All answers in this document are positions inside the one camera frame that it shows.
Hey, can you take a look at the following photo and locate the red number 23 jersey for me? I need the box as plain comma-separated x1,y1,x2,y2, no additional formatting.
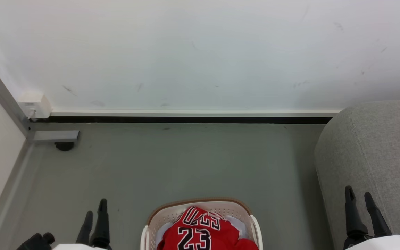
157,206,259,250

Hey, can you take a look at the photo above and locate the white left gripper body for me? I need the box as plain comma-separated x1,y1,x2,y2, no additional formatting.
52,243,107,250

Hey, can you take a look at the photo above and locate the white wall socket box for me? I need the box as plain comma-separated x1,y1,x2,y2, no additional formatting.
17,92,52,119

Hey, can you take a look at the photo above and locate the grey metal frame post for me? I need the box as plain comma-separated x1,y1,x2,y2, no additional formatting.
0,67,80,145

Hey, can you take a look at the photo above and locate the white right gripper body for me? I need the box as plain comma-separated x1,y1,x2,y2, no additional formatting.
345,234,400,250

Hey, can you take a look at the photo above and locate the grey fabric sofa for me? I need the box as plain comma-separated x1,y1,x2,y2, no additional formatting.
314,100,400,250

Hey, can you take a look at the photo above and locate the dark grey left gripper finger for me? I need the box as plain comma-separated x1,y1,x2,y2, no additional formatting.
89,199,113,250
76,210,93,244

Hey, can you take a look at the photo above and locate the black round frame foot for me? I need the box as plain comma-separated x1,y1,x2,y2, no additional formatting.
55,141,75,152

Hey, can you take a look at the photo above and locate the white and black baseboard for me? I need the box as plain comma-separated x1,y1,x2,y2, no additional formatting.
30,110,343,125

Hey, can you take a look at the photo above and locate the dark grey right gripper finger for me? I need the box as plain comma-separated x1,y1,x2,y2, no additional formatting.
343,185,369,250
364,192,393,238

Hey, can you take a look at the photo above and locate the white perforated laundry basket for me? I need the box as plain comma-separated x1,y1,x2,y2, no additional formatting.
140,198,264,250

